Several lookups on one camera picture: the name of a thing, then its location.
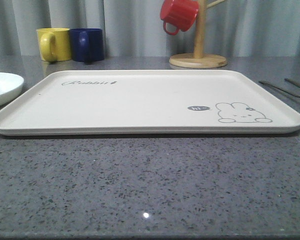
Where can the silver metal fork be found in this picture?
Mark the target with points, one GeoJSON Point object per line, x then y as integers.
{"type": "Point", "coordinates": [278, 88]}

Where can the white round plate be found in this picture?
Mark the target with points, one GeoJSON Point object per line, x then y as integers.
{"type": "Point", "coordinates": [11, 86]}

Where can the wooden mug tree stand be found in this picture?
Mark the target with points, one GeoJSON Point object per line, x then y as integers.
{"type": "Point", "coordinates": [198, 59]}

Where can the beige rabbit serving tray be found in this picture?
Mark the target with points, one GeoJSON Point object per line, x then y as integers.
{"type": "Point", "coordinates": [90, 102]}

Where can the grey curtain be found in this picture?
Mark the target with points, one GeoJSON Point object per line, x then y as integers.
{"type": "Point", "coordinates": [133, 28]}

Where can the dark blue mug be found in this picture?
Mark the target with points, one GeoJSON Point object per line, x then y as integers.
{"type": "Point", "coordinates": [86, 44]}

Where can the red mug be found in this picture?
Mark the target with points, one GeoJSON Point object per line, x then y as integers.
{"type": "Point", "coordinates": [178, 15]}

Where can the yellow mug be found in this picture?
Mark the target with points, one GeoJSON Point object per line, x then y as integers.
{"type": "Point", "coordinates": [54, 44]}

